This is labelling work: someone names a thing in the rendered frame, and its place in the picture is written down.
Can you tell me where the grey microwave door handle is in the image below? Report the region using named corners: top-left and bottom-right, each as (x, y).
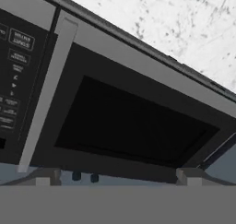
top-left (17, 18), bottom-right (79, 174)

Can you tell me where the microwave oven door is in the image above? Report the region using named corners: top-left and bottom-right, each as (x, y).
top-left (29, 9), bottom-right (236, 184)

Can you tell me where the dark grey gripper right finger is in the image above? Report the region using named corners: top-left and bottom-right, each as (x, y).
top-left (175, 167), bottom-right (235, 186)

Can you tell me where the black and grey microwave oven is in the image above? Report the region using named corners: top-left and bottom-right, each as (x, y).
top-left (0, 0), bottom-right (236, 185)

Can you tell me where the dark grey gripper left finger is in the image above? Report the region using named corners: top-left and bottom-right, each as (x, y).
top-left (2, 167), bottom-right (63, 186)

